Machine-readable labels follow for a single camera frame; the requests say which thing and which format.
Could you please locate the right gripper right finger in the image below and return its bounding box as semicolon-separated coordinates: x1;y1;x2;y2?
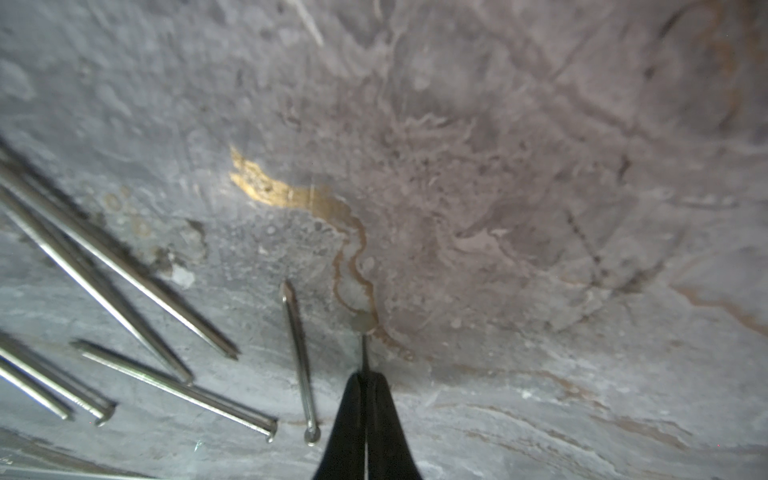
365;371;422;480

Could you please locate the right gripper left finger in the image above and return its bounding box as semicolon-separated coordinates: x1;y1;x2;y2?
313;373;365;480

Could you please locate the steel nail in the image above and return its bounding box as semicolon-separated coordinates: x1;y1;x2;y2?
280;280;321;446
1;187;194;385
1;331;117;427
70;340;278;443
1;360;72;421
1;163;238;360
351;310;378;374

